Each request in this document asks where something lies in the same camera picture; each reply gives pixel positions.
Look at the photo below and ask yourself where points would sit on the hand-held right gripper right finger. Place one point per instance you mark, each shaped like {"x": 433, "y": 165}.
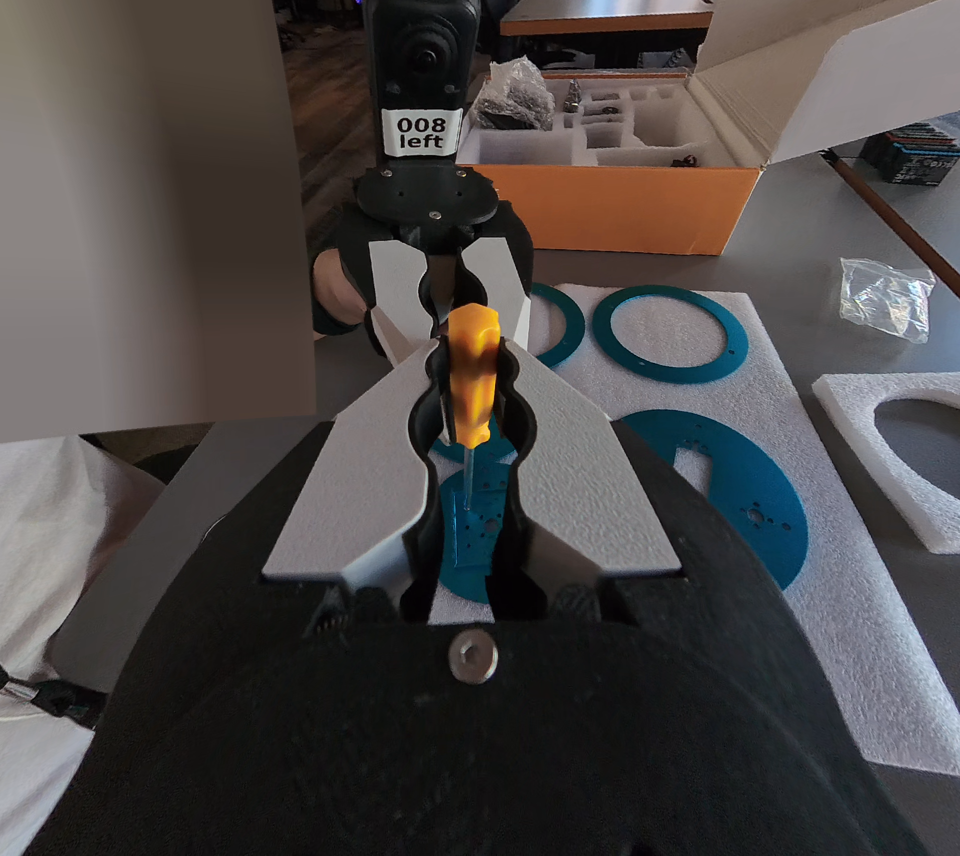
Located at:
{"x": 592, "y": 489}

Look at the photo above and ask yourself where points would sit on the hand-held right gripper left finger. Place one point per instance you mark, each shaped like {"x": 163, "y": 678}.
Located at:
{"x": 352, "y": 489}

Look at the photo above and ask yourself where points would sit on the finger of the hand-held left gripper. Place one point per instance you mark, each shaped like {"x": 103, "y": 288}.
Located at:
{"x": 502, "y": 286}
{"x": 394, "y": 294}

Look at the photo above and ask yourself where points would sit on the blue round plate with bracket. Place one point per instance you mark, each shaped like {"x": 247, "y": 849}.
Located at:
{"x": 469, "y": 556}

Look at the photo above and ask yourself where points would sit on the wooden desk with black surface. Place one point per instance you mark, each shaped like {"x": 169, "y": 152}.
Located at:
{"x": 600, "y": 1}

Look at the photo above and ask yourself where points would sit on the grey desk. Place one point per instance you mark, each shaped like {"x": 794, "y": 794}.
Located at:
{"x": 787, "y": 256}

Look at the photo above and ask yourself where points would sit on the person's left hand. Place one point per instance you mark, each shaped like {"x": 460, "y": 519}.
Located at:
{"x": 337, "y": 286}

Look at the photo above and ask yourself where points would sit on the small blue round disc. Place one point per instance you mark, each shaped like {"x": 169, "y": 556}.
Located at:
{"x": 499, "y": 453}

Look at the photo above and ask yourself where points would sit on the orange cardboard box white lid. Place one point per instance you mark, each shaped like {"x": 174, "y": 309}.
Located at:
{"x": 615, "y": 211}

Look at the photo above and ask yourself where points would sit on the plastic bag of dark parts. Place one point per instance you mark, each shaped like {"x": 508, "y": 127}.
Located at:
{"x": 514, "y": 95}

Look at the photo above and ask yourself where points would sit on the large blue disc rectangular cutout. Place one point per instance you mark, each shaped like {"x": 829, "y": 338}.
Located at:
{"x": 765, "y": 474}

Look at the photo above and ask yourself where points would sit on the white foam box insert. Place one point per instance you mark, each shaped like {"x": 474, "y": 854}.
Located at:
{"x": 637, "y": 155}

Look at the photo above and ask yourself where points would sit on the white foam block round hole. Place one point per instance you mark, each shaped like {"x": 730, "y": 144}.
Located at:
{"x": 847, "y": 406}

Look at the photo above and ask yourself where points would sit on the white foam sheet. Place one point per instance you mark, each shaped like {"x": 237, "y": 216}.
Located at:
{"x": 825, "y": 646}

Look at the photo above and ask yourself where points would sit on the crumpled clear plastic bag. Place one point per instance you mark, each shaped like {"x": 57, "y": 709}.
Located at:
{"x": 885, "y": 301}

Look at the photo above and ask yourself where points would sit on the brown wooden strip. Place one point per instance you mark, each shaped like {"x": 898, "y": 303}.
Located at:
{"x": 885, "y": 205}

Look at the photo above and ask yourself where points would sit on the stack of dark boxes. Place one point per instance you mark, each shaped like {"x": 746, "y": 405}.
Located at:
{"x": 915, "y": 155}

